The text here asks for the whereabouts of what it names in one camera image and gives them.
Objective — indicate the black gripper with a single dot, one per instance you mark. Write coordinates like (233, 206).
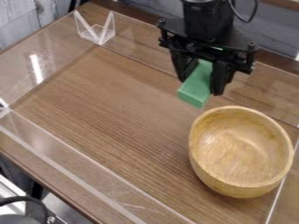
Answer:
(206, 29)

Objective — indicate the green rectangular block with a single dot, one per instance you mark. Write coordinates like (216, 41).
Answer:
(195, 90)

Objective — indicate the brown wooden bowl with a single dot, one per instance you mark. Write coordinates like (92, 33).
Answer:
(241, 151)

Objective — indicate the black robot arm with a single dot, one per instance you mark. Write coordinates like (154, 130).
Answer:
(204, 35)

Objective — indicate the clear acrylic barrier walls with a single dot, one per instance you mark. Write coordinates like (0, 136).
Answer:
(95, 126)

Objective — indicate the clear acrylic corner bracket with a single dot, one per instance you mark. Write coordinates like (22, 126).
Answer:
(99, 34)

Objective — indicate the black metal bracket with bolt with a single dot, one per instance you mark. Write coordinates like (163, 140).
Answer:
(51, 218)

